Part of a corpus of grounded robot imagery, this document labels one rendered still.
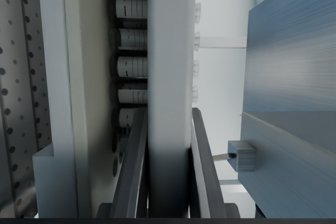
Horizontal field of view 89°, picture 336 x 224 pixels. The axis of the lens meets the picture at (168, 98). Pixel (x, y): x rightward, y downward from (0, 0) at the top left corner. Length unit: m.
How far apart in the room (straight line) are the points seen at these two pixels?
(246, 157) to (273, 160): 0.04
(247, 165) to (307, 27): 0.35
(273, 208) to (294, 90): 0.32
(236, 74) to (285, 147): 3.54
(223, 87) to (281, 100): 3.06
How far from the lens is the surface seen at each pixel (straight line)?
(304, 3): 0.52
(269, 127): 0.21
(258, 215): 0.27
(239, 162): 0.24
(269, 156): 0.22
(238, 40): 1.17
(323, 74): 0.45
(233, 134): 3.58
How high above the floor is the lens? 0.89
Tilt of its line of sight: 2 degrees up
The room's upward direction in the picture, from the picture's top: 90 degrees clockwise
